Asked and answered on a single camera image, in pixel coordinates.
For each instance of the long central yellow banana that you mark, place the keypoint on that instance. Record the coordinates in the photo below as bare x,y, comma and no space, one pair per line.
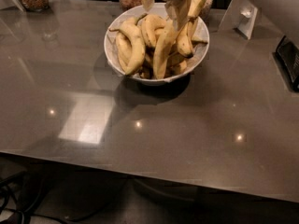
161,53

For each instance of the middle curved yellow banana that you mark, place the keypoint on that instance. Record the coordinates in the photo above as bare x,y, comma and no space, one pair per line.
149,25

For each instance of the curved yellow banana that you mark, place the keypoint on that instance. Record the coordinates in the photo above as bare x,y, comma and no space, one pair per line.
149,25
133,33

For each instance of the left curved yellow banana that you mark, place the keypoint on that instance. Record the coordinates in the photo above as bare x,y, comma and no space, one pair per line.
133,33

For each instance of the right yellow banana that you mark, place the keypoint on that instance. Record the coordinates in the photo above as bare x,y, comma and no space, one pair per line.
184,39

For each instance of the far-left yellow banana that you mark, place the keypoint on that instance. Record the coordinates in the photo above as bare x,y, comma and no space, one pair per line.
124,50

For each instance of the white bowl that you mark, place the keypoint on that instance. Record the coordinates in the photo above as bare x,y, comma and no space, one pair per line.
144,74

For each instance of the small bottom yellow banana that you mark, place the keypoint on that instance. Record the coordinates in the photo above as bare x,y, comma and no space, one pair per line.
178,68

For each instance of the white angled stand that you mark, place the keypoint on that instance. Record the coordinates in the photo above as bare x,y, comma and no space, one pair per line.
240,16

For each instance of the black device on table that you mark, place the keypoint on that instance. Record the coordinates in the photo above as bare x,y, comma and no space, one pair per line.
287,55

